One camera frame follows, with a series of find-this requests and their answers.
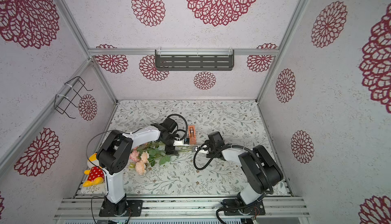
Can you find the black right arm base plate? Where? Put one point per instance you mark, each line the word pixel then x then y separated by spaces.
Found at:
pixel 234 207

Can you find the dark grey wall shelf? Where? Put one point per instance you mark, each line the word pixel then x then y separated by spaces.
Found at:
pixel 194 60

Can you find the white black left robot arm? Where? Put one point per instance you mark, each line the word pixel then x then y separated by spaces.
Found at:
pixel 113 155

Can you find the pink artificial rose stem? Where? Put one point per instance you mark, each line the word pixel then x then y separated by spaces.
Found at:
pixel 153 153

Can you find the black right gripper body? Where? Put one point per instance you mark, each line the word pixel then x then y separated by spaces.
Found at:
pixel 206 146

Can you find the cream artificial rose stem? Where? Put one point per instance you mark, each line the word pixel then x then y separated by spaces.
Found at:
pixel 141 165

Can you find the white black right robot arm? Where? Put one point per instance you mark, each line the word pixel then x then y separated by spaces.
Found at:
pixel 261 170

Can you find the black wire wall basket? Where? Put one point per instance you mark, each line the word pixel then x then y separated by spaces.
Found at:
pixel 66 99

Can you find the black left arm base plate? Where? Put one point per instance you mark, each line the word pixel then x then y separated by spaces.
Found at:
pixel 127 208

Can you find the yellow plush toy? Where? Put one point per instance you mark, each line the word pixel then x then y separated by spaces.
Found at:
pixel 95 174

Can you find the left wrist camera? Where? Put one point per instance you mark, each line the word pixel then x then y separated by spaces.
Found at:
pixel 181 143

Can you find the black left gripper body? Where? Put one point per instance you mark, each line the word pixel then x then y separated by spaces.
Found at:
pixel 170 148

